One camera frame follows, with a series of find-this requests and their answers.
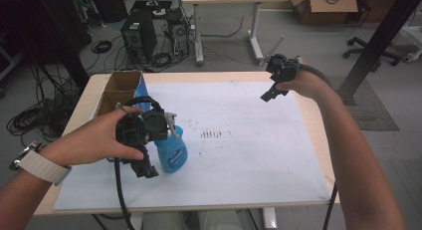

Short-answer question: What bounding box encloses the coiled black cable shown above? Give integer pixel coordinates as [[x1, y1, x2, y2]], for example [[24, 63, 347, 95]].
[[91, 39, 113, 55]]

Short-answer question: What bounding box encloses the white table leg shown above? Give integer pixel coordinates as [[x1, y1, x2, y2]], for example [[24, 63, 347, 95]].
[[261, 207, 279, 230]]

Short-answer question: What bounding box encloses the grey floor mat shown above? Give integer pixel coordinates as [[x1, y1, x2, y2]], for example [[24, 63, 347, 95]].
[[326, 75, 400, 132]]

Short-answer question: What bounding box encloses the open brown cardboard box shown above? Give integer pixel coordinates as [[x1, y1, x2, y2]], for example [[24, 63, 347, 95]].
[[96, 70, 152, 117]]

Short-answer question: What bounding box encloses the thin black hanging cable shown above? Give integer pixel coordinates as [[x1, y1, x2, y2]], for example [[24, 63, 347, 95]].
[[322, 182, 338, 230]]

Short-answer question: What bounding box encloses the white band wristwatch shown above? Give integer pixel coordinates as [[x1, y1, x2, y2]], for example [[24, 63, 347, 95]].
[[8, 139, 73, 187]]

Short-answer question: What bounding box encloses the large brown cardboard box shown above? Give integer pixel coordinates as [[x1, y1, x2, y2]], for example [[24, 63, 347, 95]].
[[288, 0, 359, 26]]

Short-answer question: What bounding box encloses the large black computer tower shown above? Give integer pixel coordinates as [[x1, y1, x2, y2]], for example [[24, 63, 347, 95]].
[[119, 8, 158, 66]]

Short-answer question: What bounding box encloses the white table mat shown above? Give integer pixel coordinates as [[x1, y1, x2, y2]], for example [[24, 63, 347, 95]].
[[53, 81, 333, 212]]

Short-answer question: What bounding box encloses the dark equipment rack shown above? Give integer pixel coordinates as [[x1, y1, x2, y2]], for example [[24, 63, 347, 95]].
[[0, 0, 93, 92]]

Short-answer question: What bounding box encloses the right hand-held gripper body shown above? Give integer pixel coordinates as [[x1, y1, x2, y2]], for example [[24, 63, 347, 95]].
[[265, 53, 301, 86]]

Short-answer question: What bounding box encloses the small black computer tower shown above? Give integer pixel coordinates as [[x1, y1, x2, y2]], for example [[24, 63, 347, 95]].
[[165, 8, 190, 58]]

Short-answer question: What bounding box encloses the grey sleeved right gripper cable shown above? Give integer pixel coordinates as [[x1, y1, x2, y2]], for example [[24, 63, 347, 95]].
[[298, 63, 333, 89]]

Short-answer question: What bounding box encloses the person's left hand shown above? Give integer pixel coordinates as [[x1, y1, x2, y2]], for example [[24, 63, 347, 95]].
[[39, 105, 145, 167]]

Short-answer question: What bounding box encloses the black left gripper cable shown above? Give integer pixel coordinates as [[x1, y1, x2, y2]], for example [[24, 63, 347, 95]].
[[113, 157, 137, 230]]

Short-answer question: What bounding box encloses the black office chair base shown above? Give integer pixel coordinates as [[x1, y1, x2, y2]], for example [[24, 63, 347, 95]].
[[342, 36, 403, 68]]

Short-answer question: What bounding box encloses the black metal post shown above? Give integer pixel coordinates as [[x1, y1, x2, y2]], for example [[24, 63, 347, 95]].
[[335, 0, 422, 107]]

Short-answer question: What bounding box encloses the blue spray bottle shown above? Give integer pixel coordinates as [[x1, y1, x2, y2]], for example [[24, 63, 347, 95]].
[[153, 112, 189, 174]]

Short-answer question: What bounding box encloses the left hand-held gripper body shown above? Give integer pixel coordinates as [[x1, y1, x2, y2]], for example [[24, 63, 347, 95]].
[[114, 96, 170, 166]]

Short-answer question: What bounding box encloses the person's right hand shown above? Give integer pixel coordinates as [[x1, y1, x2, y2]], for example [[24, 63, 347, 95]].
[[275, 69, 332, 102]]

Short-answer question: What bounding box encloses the black cable bundle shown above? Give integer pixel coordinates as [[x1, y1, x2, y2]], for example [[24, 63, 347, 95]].
[[6, 64, 83, 145]]

